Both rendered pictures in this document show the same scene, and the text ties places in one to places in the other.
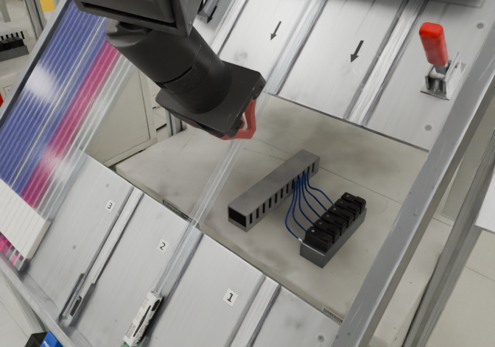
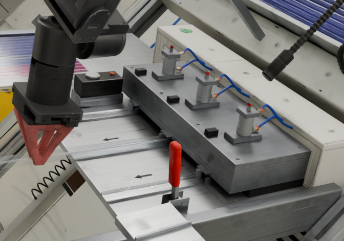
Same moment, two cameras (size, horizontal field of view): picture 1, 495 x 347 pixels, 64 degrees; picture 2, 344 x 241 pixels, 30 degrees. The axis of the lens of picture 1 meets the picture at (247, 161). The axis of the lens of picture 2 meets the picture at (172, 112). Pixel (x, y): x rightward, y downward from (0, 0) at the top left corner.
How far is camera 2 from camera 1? 54 cm
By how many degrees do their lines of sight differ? 39
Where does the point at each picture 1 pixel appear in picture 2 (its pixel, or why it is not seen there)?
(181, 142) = not seen: outside the picture
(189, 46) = (66, 57)
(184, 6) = (85, 27)
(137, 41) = (50, 27)
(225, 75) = (65, 96)
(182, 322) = not seen: outside the picture
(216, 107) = (44, 105)
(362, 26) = (158, 170)
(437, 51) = (173, 164)
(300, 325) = not seen: outside the picture
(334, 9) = (153, 154)
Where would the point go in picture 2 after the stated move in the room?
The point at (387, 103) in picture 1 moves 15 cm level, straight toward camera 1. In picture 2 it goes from (132, 203) to (80, 170)
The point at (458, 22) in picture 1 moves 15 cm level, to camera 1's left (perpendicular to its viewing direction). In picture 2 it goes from (206, 201) to (128, 124)
